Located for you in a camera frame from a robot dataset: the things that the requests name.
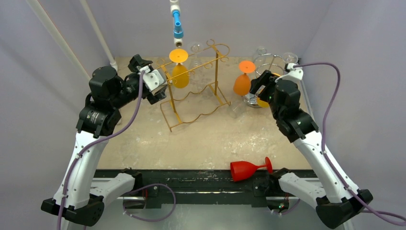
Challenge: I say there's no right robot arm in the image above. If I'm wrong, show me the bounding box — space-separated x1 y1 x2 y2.
250 70 373 229

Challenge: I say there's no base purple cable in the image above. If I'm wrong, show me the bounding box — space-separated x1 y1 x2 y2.
122 181 178 222

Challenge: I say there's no yellow plastic goblet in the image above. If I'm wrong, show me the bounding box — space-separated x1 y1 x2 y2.
254 73 281 108
169 48 189 89

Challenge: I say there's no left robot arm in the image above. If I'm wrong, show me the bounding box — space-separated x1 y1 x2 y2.
41 55 167 230

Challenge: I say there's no gold wire glass rack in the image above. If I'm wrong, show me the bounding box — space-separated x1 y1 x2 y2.
156 39 231 131

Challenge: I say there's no black mounting base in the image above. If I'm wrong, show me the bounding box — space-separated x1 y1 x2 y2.
95 169 305 210

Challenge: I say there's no red plastic goblet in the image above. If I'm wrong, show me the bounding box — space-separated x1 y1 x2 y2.
230 157 273 182

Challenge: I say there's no clear champagne flute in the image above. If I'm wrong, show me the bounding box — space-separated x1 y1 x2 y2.
282 52 299 71

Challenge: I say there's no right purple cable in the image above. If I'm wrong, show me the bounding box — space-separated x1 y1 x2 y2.
293 62 406 227

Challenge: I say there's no round clear wine glass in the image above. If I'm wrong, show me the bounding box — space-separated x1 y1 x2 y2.
188 42 203 92

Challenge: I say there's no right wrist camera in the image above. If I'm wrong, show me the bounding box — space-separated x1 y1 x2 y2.
275 63 304 82

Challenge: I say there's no white PVC pipe frame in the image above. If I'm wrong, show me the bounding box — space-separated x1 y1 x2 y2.
27 0 118 80

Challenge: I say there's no orange plastic goblet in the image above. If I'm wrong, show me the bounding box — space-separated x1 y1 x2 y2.
233 60 256 96

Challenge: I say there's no patterned clear goblet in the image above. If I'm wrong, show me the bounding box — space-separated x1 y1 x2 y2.
252 46 268 67

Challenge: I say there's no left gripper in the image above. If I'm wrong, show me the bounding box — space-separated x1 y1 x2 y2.
111 55 167 109

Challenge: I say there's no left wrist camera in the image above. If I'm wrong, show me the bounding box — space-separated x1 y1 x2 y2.
139 65 167 92

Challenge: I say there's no blue pipe fitting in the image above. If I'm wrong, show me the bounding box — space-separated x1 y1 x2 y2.
172 10 183 39

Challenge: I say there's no chrome round glass rack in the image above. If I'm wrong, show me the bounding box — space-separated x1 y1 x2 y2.
243 51 285 108

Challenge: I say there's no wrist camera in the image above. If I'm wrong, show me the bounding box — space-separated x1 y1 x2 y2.
275 63 304 82
139 65 167 92

